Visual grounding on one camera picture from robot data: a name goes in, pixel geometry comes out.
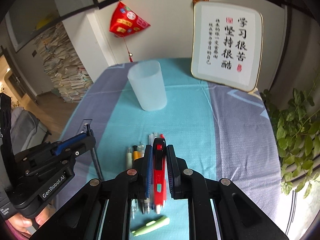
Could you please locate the red hanging pouch ornament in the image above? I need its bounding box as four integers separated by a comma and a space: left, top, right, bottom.
109, 0, 151, 62

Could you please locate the grey sofa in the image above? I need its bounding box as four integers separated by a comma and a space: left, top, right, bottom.
10, 107, 49, 155

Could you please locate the framed calligraphy picture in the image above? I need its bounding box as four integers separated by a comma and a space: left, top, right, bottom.
191, 1, 264, 92

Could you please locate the pale green pen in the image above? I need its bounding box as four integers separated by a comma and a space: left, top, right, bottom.
126, 147, 133, 170

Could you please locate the red utility knife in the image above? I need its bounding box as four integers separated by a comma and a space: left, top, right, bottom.
152, 136, 167, 215

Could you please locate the stack of books and papers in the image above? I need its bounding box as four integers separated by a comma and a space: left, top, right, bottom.
34, 23, 93, 102

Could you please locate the black pen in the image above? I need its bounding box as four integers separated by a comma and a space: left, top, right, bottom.
86, 124, 104, 181

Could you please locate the translucent white pen cup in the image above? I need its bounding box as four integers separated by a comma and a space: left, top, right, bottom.
127, 60, 167, 112

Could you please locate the left hand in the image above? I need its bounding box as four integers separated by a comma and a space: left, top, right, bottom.
7, 207, 50, 235

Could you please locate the blue grey striped tablecloth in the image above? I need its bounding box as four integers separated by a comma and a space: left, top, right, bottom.
53, 57, 282, 240

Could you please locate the green potted plant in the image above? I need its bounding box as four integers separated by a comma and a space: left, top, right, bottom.
260, 73, 319, 198

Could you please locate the light green correction pen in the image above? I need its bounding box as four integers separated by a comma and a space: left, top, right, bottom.
132, 216, 170, 237

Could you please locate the dark blue pen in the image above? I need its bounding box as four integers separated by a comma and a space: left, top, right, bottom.
142, 133, 154, 214

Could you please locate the yellow pen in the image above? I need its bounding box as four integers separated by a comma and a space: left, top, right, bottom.
132, 145, 140, 161

